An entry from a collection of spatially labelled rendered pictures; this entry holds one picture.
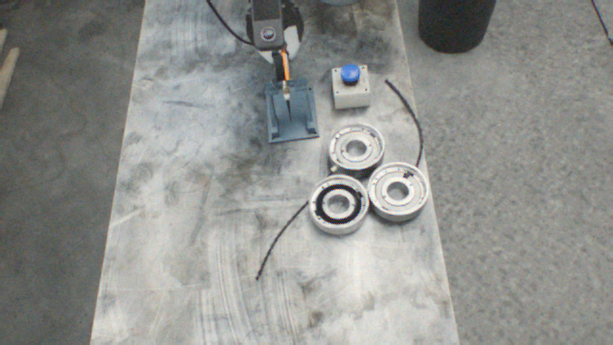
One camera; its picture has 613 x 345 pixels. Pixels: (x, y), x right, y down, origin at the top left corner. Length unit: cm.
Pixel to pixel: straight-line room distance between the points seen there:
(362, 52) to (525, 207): 96
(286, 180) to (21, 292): 129
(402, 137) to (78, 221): 138
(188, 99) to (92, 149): 113
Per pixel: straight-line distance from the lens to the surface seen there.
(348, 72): 107
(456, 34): 223
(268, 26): 84
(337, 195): 97
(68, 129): 239
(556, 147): 212
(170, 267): 100
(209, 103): 117
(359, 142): 103
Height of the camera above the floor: 168
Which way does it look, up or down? 59 degrees down
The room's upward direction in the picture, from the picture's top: 11 degrees counter-clockwise
